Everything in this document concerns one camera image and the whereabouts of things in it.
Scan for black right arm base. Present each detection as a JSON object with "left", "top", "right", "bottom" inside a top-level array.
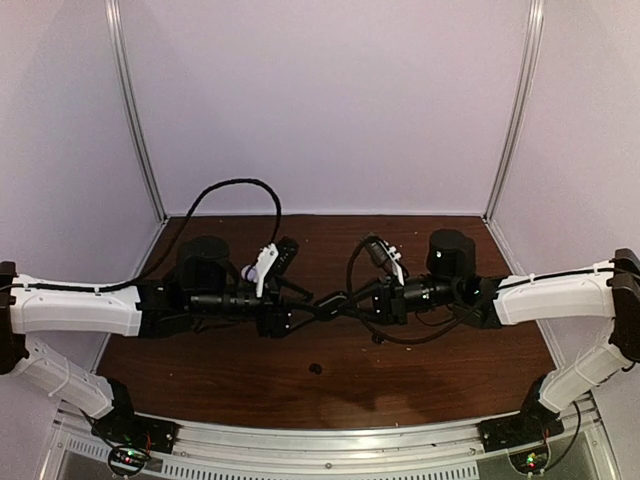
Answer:
[{"left": 478, "top": 377, "right": 564, "bottom": 452}]

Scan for aluminium frame post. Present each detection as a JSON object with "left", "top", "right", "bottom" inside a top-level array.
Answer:
[
  {"left": 483, "top": 0, "right": 545, "bottom": 223},
  {"left": 104, "top": 0, "right": 167, "bottom": 223}
]

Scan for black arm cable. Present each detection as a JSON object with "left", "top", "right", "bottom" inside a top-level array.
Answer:
[
  {"left": 94, "top": 177, "right": 284, "bottom": 296},
  {"left": 345, "top": 239, "right": 481, "bottom": 346}
]

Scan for right circuit board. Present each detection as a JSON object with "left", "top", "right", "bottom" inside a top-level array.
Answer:
[{"left": 509, "top": 446, "right": 550, "bottom": 475}]

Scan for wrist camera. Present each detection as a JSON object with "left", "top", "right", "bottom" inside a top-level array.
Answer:
[
  {"left": 248, "top": 237, "right": 299, "bottom": 298},
  {"left": 365, "top": 235, "right": 409, "bottom": 286}
]

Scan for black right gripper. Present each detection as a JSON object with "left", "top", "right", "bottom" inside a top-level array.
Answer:
[{"left": 338, "top": 273, "right": 460, "bottom": 327}]

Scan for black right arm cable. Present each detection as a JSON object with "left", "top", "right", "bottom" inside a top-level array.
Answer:
[{"left": 345, "top": 239, "right": 481, "bottom": 346}]

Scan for left circuit board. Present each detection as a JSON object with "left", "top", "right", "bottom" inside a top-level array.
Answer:
[{"left": 107, "top": 445, "right": 151, "bottom": 476}]

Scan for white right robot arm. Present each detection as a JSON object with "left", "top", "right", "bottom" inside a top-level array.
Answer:
[{"left": 347, "top": 229, "right": 639, "bottom": 442}]

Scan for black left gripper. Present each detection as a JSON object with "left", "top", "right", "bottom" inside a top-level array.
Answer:
[{"left": 188, "top": 277, "right": 323, "bottom": 338}]

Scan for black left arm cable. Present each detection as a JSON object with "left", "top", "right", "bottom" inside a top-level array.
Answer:
[{"left": 94, "top": 177, "right": 284, "bottom": 296}]

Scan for right aluminium frame post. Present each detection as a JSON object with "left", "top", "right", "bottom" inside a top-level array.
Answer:
[{"left": 483, "top": 0, "right": 545, "bottom": 223}]

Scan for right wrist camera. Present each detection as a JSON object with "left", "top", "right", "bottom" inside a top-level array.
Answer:
[{"left": 365, "top": 235, "right": 409, "bottom": 286}]

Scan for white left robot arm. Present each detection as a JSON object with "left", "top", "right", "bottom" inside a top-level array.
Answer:
[{"left": 1, "top": 236, "right": 318, "bottom": 444}]

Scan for lilac earbud charging case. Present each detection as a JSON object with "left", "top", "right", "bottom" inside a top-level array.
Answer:
[{"left": 241, "top": 265, "right": 256, "bottom": 282}]

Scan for left aluminium frame post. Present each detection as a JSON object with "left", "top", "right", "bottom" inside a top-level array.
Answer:
[{"left": 104, "top": 0, "right": 167, "bottom": 223}]

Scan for circuit board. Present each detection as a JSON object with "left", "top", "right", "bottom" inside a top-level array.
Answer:
[
  {"left": 107, "top": 445, "right": 151, "bottom": 476},
  {"left": 509, "top": 446, "right": 550, "bottom": 475}
]

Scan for black oval charging case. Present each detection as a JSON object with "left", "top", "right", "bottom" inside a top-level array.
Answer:
[{"left": 314, "top": 291, "right": 349, "bottom": 321}]

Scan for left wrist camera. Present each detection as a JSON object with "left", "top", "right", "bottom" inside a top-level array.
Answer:
[{"left": 248, "top": 237, "right": 299, "bottom": 298}]

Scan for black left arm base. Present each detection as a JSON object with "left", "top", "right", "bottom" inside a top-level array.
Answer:
[{"left": 92, "top": 379, "right": 179, "bottom": 454}]

